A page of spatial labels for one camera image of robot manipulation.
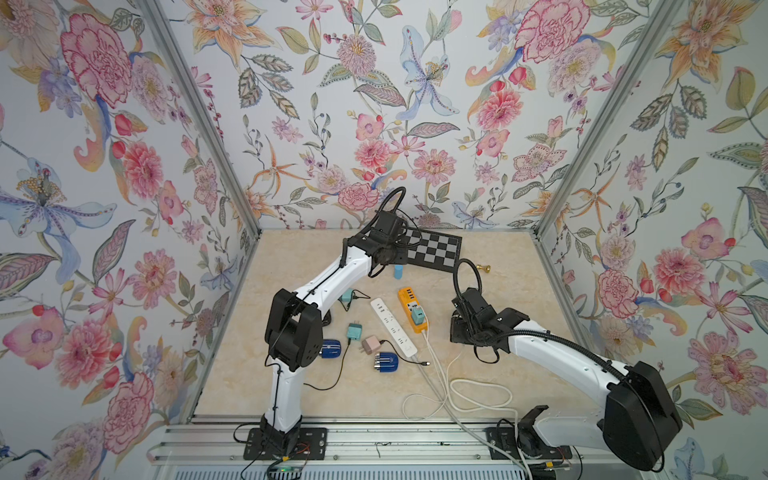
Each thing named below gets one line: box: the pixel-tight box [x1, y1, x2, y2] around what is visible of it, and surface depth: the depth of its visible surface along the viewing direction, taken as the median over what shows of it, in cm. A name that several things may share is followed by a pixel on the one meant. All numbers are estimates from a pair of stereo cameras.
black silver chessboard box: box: [405, 228, 463, 273], surface depth 113 cm
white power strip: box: [370, 298, 418, 358], surface depth 95 cm
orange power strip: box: [398, 287, 428, 334], surface depth 100 cm
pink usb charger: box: [362, 335, 381, 355], surface depth 92 cm
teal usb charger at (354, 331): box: [347, 323, 363, 341], surface depth 94 cm
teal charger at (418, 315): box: [412, 307, 425, 325], surface depth 91 cm
